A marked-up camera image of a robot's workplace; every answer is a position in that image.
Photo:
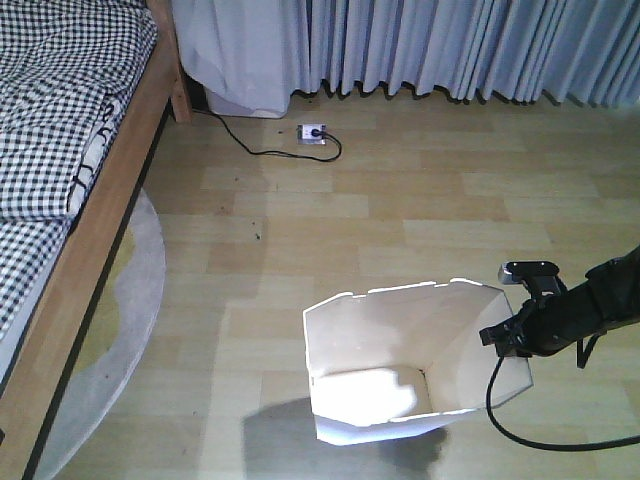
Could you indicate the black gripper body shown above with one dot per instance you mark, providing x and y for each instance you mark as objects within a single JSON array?
[{"x": 515, "y": 336}]

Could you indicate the white plastic trash bin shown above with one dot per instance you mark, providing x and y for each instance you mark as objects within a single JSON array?
[{"x": 399, "y": 362}]

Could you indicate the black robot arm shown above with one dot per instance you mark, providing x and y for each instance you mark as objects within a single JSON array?
[{"x": 555, "y": 316}]

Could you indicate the grey curtain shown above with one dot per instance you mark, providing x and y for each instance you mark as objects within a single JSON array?
[{"x": 521, "y": 50}]

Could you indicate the floor power socket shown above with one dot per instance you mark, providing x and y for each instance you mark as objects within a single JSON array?
[{"x": 311, "y": 134}]

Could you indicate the white sheer curtain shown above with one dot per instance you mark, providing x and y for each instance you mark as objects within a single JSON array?
[{"x": 248, "y": 55}]

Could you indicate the grey round rug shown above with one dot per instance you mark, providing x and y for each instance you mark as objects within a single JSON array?
[{"x": 119, "y": 330}]

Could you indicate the black white checkered bedding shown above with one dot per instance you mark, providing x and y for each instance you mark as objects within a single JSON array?
[{"x": 68, "y": 72}]

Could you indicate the wooden bed frame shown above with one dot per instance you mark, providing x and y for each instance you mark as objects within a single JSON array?
[{"x": 50, "y": 343}]

